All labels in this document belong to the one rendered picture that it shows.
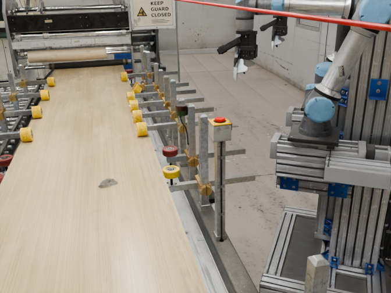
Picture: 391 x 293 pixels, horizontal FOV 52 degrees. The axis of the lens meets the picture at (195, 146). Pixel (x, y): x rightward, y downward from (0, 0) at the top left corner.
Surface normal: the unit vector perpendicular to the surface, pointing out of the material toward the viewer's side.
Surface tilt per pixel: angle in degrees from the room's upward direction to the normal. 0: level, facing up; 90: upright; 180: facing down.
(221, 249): 0
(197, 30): 90
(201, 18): 90
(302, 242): 0
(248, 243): 0
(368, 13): 83
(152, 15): 90
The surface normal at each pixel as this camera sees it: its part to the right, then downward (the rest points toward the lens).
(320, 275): 0.23, 0.36
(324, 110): -0.28, 0.47
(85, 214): -0.03, -0.93
